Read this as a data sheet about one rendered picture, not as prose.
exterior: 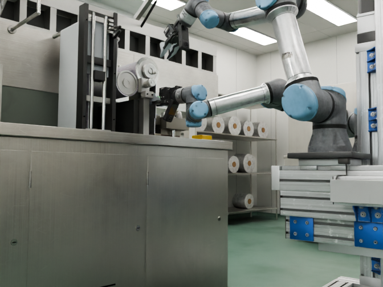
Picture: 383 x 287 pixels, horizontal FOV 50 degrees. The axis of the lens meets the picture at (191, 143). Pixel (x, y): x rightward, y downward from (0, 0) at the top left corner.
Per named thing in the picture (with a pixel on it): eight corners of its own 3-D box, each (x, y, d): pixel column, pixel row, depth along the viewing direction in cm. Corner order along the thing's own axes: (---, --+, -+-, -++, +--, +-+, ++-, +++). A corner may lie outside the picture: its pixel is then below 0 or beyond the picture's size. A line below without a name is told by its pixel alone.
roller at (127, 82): (117, 93, 192) (117, 68, 193) (89, 99, 210) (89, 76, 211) (137, 96, 200) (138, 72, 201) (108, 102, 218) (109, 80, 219)
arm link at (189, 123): (187, 124, 180) (187, 100, 181) (184, 127, 191) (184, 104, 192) (204, 125, 181) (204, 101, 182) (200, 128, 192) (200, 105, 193)
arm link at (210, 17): (229, 19, 179) (218, 5, 185) (210, 12, 172) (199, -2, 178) (219, 33, 183) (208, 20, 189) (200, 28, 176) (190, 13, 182)
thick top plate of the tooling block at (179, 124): (166, 127, 208) (166, 116, 208) (121, 132, 236) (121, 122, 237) (188, 130, 219) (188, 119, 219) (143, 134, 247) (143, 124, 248)
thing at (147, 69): (146, 60, 202) (157, 68, 207) (144, 61, 204) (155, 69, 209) (142, 73, 200) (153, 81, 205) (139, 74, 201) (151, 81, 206)
